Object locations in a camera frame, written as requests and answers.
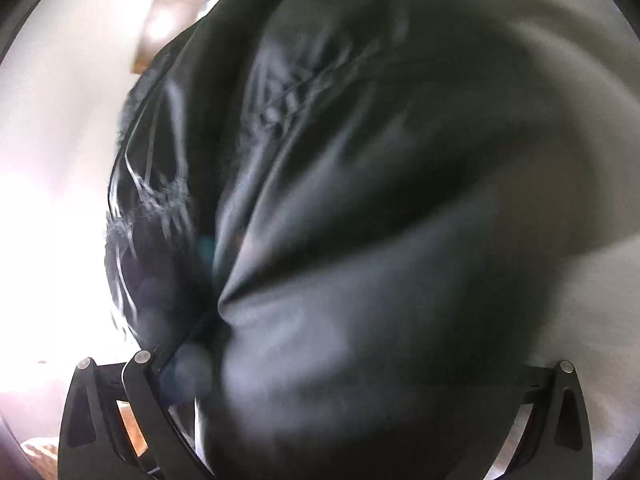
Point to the black puffer coat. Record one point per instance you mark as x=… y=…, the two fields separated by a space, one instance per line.
x=377 y=197

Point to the wooden headboard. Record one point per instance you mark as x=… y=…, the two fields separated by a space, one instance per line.
x=166 y=19

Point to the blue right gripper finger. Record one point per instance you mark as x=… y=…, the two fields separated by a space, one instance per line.
x=191 y=362

